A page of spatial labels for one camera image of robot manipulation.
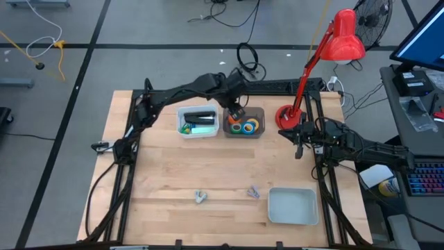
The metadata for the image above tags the thin yellow strap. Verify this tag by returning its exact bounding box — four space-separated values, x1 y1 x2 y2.
307 0 331 62

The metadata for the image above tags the black stapler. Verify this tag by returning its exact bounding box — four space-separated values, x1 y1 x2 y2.
183 110 216 126

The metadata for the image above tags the yellow pole with black base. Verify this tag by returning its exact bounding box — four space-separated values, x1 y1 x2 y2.
0 31 45 71

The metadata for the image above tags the clear plastic bag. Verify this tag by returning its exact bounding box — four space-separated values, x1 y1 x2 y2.
398 96 438 133

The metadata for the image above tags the purple staple remover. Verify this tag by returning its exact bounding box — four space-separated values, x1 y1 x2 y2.
246 185 261 200

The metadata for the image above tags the white paper box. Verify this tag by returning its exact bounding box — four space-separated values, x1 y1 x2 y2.
359 164 395 189

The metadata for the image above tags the coiled black cable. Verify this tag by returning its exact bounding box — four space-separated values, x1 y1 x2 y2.
237 42 260 79

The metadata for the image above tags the white power adapter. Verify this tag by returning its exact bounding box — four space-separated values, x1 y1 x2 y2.
327 75 344 105

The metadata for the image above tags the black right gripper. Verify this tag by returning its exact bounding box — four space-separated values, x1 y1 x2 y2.
277 119 325 160

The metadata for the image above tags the yellow lidded container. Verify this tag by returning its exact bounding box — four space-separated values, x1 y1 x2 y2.
378 176 400 198

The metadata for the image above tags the white plastic bin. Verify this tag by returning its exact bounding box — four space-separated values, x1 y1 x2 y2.
176 105 221 139

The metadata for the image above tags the black floor object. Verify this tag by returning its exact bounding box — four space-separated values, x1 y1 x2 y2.
0 106 14 126

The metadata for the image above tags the mint green stapler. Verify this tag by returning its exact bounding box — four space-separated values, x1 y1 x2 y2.
191 126 216 135

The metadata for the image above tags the black power strip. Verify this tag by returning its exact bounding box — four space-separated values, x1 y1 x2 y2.
242 78 324 93

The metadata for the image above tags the grey plastic tray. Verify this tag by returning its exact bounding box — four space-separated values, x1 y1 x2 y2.
267 186 320 226

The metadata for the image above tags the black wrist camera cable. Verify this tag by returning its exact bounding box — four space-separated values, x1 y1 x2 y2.
239 62 267 81

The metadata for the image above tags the red desk lamp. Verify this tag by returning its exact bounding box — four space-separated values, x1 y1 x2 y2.
275 8 367 133

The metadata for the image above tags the yellow floor cable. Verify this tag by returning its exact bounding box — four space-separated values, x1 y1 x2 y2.
53 40 67 83

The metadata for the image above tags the black floor cable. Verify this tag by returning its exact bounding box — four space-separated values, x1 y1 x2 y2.
188 0 262 46

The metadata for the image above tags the grey side desk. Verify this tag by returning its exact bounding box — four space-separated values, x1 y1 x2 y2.
379 64 444 157

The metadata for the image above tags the white floor cable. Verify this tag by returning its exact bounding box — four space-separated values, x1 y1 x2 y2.
26 0 63 59

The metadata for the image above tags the brown plastic bin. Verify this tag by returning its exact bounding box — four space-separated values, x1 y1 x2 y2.
222 106 266 139

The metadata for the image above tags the backlit rainbow keyboard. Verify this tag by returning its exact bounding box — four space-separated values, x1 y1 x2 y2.
404 161 444 197

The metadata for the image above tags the black aluminium table frame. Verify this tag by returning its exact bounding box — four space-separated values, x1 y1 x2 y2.
83 78 372 249

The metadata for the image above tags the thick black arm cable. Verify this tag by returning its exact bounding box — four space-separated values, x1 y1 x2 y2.
85 161 117 240

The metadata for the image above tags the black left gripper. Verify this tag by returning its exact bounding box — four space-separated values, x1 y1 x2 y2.
216 70 248 121

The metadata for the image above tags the grey chair armrest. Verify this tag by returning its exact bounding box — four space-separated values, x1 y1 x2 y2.
388 214 422 250

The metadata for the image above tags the computer monitor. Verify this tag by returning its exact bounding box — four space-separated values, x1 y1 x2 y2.
390 0 444 73

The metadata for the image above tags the black floor fan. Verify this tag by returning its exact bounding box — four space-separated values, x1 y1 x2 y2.
353 0 395 51

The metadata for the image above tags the small black box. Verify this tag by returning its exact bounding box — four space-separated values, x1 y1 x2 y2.
393 70 434 97

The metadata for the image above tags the grey table leg base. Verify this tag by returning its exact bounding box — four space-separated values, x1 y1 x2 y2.
6 0 70 8
0 78 35 88

